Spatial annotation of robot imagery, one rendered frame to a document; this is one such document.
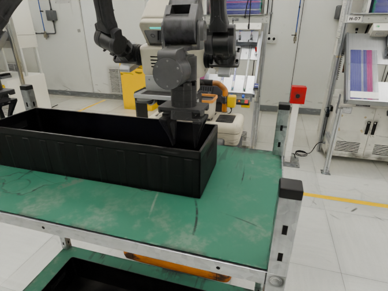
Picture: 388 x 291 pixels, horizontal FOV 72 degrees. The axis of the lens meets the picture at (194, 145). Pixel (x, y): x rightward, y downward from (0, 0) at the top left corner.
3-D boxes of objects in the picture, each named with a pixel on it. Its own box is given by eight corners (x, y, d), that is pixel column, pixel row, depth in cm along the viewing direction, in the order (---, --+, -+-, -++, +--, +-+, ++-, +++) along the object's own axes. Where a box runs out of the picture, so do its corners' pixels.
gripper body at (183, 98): (202, 118, 57) (202, 83, 54) (157, 115, 59) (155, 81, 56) (209, 110, 62) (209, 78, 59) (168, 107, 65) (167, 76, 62)
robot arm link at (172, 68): (206, 19, 54) (165, 21, 56) (191, 17, 43) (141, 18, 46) (206, 80, 58) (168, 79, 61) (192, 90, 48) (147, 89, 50)
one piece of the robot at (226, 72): (222, 70, 115) (222, 42, 109) (233, 70, 114) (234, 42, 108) (217, 77, 107) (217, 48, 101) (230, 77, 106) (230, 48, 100)
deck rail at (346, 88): (346, 103, 230) (348, 100, 224) (343, 103, 231) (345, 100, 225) (347, 37, 252) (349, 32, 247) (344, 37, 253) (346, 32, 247)
